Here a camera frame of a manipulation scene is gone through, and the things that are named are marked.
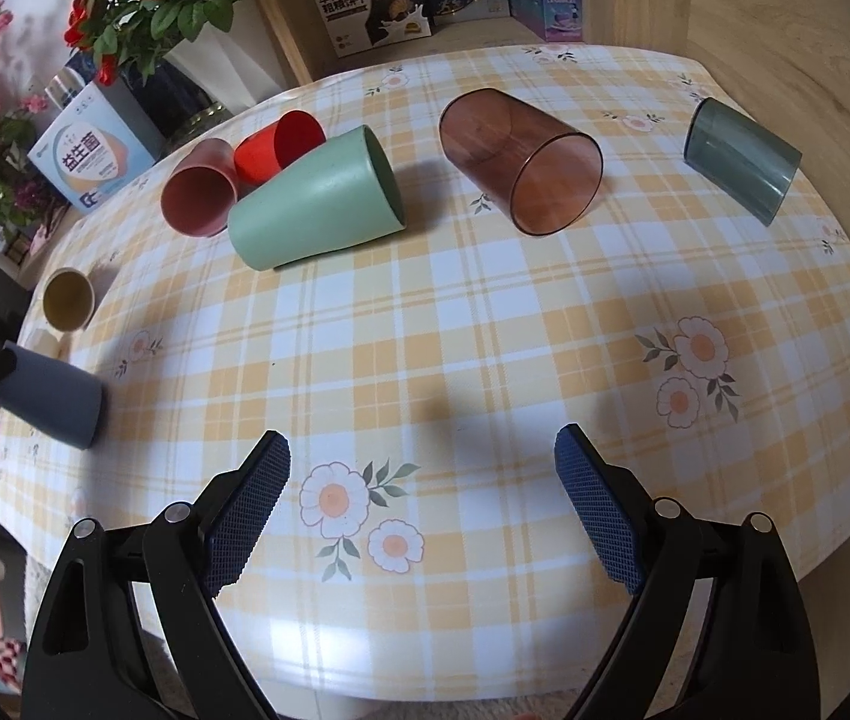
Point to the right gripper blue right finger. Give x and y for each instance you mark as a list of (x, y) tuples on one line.
[(591, 487)]

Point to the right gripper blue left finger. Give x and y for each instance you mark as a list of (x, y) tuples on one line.
[(237, 504)]

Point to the blue plastic cup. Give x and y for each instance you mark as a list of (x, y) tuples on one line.
[(62, 401)]

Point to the white plastic cup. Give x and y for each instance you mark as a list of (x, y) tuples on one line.
[(43, 342)]

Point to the beige plastic cup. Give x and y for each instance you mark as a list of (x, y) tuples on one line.
[(69, 300)]

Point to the pink plastic cup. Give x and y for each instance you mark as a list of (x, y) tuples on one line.
[(198, 196)]

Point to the brown transparent cup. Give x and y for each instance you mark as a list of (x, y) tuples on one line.
[(542, 173)]

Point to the green plastic cup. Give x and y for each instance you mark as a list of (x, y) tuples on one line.
[(340, 195)]

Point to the red plastic cup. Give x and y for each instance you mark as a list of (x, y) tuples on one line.
[(261, 156)]

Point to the dark teal transparent cup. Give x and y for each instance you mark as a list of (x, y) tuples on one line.
[(749, 162)]

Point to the white probiotic box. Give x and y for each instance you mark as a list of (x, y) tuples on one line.
[(99, 143)]

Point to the yellow plaid floral tablecloth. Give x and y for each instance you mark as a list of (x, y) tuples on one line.
[(424, 548)]

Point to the silver metal tin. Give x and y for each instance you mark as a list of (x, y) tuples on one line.
[(64, 86)]

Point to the green gold ornate tray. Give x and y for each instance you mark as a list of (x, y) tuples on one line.
[(206, 119)]

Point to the white faceted flower pot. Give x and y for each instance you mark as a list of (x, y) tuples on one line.
[(240, 68)]

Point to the purple small box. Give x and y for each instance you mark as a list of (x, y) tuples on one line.
[(554, 21)]

